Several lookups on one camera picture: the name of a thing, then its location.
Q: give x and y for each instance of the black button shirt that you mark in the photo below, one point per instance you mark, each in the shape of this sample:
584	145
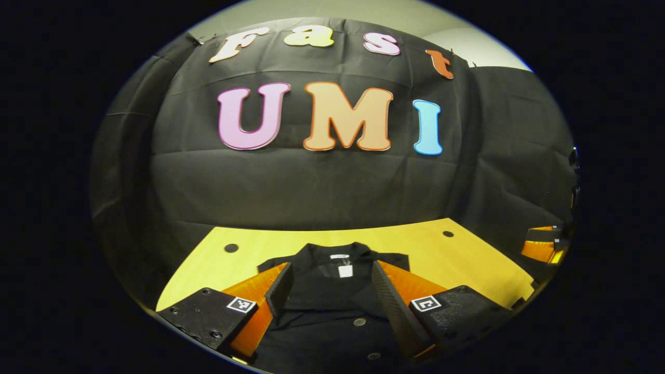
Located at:
322	291

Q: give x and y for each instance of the black backdrop cloth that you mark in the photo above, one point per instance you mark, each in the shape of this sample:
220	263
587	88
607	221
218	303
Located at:
311	187

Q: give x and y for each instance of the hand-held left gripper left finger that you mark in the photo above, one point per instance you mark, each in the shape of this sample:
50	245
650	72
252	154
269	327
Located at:
279	291

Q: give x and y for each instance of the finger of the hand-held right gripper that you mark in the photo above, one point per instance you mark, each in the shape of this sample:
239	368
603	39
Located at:
540	249

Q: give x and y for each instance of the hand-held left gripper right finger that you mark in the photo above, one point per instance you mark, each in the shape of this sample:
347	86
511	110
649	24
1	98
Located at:
392	306

